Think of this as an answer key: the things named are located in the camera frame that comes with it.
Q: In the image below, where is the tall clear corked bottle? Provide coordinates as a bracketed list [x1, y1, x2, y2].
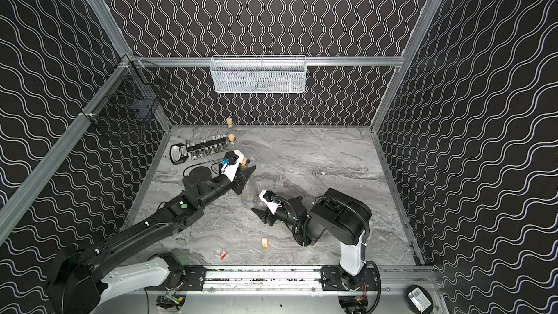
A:
[240, 177, 259, 207]

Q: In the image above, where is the clear bottle with orange label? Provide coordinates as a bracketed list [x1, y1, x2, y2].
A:
[228, 134, 240, 151]

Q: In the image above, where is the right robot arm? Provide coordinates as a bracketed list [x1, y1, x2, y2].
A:
[251, 188, 371, 290]

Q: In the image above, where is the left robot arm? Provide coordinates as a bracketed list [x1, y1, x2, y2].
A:
[45, 167, 256, 313]

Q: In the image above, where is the black round device with label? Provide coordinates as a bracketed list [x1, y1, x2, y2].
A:
[404, 285, 434, 314]

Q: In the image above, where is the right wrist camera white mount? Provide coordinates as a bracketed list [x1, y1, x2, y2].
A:
[259, 190, 283, 215]

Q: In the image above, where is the white wire mesh basket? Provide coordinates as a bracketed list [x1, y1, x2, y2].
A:
[209, 55, 307, 94]

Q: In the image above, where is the metal base rail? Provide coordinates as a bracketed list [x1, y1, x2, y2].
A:
[148, 264, 437, 296]

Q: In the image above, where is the black wire basket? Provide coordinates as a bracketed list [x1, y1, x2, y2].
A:
[85, 60, 171, 142]

